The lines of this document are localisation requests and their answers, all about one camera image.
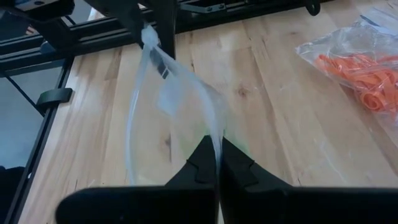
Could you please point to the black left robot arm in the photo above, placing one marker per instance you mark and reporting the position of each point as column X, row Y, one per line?
column 46, row 25

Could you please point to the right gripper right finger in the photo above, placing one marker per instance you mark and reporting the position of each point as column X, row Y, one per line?
column 295, row 208

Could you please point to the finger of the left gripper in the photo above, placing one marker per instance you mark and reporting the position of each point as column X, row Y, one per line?
column 124, row 12
column 166, row 25

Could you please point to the grey metal mounting bracket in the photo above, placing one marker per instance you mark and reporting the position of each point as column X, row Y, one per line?
column 28, row 3

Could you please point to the black frame clamp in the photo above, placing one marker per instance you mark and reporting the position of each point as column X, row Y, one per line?
column 54, row 96

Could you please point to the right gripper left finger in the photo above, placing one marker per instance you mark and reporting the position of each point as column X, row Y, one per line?
column 140, row 205

